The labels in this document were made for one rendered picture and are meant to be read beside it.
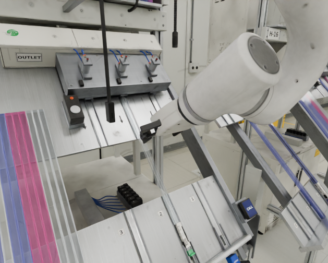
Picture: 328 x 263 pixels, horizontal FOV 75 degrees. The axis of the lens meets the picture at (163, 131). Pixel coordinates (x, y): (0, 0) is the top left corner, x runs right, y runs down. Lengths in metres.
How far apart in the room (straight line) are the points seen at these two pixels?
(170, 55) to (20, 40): 2.21
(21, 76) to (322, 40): 0.68
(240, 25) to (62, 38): 1.14
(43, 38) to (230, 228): 0.74
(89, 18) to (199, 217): 0.68
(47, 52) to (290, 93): 0.61
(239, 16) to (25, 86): 1.29
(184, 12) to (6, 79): 2.46
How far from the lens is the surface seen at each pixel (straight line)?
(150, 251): 0.58
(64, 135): 0.62
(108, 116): 0.49
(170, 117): 0.42
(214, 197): 0.70
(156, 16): 0.90
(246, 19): 1.56
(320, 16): 0.35
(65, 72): 0.67
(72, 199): 1.07
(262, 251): 1.76
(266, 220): 1.72
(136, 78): 0.71
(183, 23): 2.92
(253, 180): 0.90
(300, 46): 0.38
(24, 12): 0.76
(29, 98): 0.68
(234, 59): 0.31
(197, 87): 0.36
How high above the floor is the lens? 1.20
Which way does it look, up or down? 18 degrees down
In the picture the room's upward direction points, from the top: straight up
